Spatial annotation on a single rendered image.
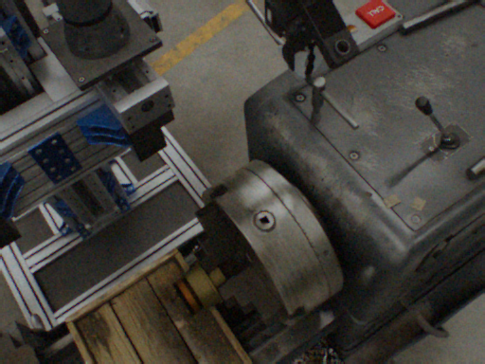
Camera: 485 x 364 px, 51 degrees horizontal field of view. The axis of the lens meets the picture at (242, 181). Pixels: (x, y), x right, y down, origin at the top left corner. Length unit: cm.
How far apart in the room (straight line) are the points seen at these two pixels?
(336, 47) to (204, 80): 197
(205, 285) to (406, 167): 43
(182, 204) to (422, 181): 131
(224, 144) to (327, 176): 155
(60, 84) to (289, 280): 79
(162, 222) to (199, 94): 83
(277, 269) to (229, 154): 156
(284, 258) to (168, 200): 126
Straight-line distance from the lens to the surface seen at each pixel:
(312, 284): 93
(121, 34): 127
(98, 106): 136
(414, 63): 109
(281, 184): 92
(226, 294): 98
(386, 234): 88
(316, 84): 88
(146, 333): 123
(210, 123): 252
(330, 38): 76
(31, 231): 223
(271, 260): 88
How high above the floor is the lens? 205
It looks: 61 degrees down
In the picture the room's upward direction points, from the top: 8 degrees counter-clockwise
